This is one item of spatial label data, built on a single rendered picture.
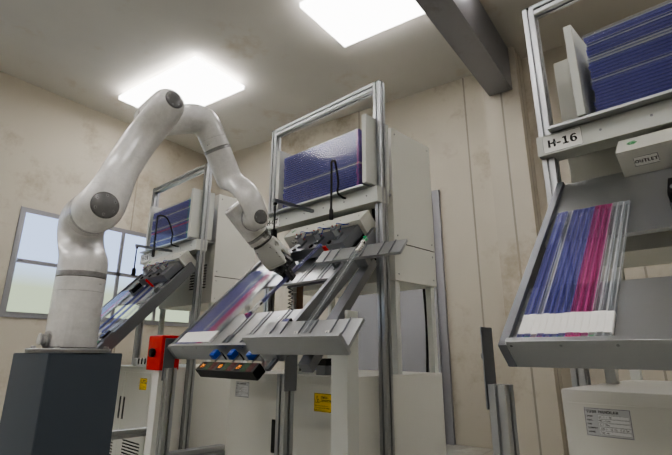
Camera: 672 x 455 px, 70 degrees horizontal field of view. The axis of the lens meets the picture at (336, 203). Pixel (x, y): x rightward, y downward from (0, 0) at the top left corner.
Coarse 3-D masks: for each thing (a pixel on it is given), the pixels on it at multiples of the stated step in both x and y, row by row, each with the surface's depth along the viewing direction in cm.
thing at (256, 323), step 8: (264, 312) 183; (272, 312) 178; (280, 312) 175; (288, 312) 172; (296, 312) 168; (232, 320) 192; (240, 320) 187; (248, 320) 183; (256, 320) 180; (264, 320) 176; (272, 320) 172; (280, 320) 169; (232, 328) 184; (240, 328) 180; (248, 328) 177; (256, 328) 173; (264, 328) 170; (224, 336) 181; (232, 336) 176; (240, 336) 174
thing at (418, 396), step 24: (240, 384) 209; (264, 384) 198; (312, 384) 179; (360, 384) 176; (408, 384) 196; (432, 384) 207; (240, 408) 206; (264, 408) 195; (312, 408) 177; (360, 408) 173; (408, 408) 193; (432, 408) 204; (240, 432) 202; (264, 432) 192; (312, 432) 174; (360, 432) 171; (408, 432) 190; (432, 432) 201
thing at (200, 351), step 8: (176, 344) 193; (184, 344) 188; (192, 344) 184; (200, 344) 180; (208, 344) 176; (216, 344) 173; (224, 344) 169; (232, 344) 166; (240, 344) 163; (176, 352) 195; (184, 352) 191; (192, 352) 187; (200, 352) 183; (208, 352) 179; (224, 352) 172; (240, 352) 165; (240, 360) 168; (248, 360) 165; (256, 360) 162
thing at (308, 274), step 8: (288, 248) 239; (296, 264) 212; (304, 264) 207; (312, 264) 202; (320, 264) 198; (328, 264) 193; (296, 272) 204; (304, 272) 199; (312, 272) 194; (320, 272) 190; (328, 272) 186; (272, 280) 210; (280, 280) 205; (296, 280) 195; (304, 280) 191; (312, 280) 187; (320, 280) 185; (264, 288) 208
